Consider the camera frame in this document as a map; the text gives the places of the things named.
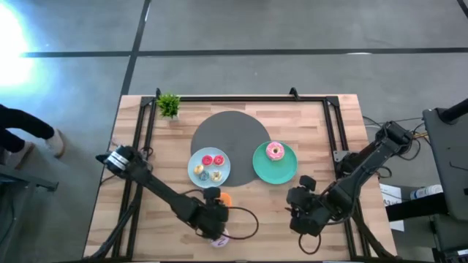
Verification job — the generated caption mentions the light blue plate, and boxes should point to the light blue plate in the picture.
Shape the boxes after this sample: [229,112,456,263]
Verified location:
[187,146,232,189]

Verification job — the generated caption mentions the large purple striped donut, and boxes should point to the large purple striped donut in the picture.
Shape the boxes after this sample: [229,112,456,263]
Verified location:
[210,228,230,249]

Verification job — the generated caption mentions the grey metal stand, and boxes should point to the grey metal stand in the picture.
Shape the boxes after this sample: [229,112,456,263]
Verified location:
[0,162,59,263]

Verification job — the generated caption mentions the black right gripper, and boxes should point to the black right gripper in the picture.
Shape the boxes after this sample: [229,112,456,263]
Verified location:
[286,186,332,237]

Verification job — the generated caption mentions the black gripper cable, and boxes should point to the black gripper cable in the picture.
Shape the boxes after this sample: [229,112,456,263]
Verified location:
[298,233,322,256]
[182,188,260,241]

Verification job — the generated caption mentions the round dark grey mat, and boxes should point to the round dark grey mat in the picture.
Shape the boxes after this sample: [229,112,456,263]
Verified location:
[190,110,272,188]

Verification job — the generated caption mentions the white bottle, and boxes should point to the white bottle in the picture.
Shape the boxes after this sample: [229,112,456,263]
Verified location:
[409,184,444,201]

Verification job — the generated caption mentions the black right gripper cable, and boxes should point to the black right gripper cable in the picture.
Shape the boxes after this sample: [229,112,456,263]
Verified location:
[298,233,322,256]

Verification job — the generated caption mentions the black cable bundle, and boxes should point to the black cable bundle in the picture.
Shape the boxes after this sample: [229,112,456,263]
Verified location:
[89,202,140,260]

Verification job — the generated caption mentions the loose cables beside cart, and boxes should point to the loose cables beside cart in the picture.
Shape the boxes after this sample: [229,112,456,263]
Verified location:
[362,115,431,161]

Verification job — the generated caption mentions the black pole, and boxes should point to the black pole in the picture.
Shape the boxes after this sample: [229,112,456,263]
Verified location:
[438,98,468,124]

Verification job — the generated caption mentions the white paper sheet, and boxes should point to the white paper sheet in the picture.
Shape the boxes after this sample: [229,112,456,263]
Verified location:
[380,183,406,232]

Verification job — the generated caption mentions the black shelf board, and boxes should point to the black shelf board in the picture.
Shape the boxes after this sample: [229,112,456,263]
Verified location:
[385,192,450,223]

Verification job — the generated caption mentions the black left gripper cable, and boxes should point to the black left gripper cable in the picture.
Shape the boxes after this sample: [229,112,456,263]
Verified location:
[182,188,260,241]

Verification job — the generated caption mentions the large pink sprinkled donut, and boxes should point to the large pink sprinkled donut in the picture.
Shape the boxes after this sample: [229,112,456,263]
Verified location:
[265,141,286,161]

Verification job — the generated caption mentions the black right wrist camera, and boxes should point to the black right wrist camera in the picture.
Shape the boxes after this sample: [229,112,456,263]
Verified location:
[298,175,317,192]

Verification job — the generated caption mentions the person's shoe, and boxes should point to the person's shoe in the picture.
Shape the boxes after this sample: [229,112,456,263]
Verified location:
[45,128,67,159]
[7,141,36,169]

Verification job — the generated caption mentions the grey cart panel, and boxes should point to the grey cart panel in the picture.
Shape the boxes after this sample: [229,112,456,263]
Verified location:
[423,107,468,222]

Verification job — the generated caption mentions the green plate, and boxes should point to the green plate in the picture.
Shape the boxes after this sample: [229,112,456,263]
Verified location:
[252,140,299,186]

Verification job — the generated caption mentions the black aluminium table frame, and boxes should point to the black aluminium table frame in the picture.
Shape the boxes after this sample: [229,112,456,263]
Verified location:
[111,87,371,260]

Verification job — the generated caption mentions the small green potted plant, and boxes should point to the small green potted plant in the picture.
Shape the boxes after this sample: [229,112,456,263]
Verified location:
[156,93,181,122]

